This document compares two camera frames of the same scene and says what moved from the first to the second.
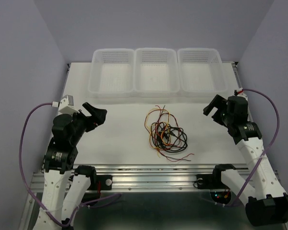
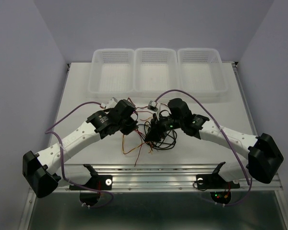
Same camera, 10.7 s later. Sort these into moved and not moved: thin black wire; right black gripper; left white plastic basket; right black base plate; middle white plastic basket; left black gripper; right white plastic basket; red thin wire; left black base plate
Moved: thin black wire; right black gripper; left black gripper; red thin wire
Not moved: right black base plate; middle white plastic basket; left black base plate; left white plastic basket; right white plastic basket
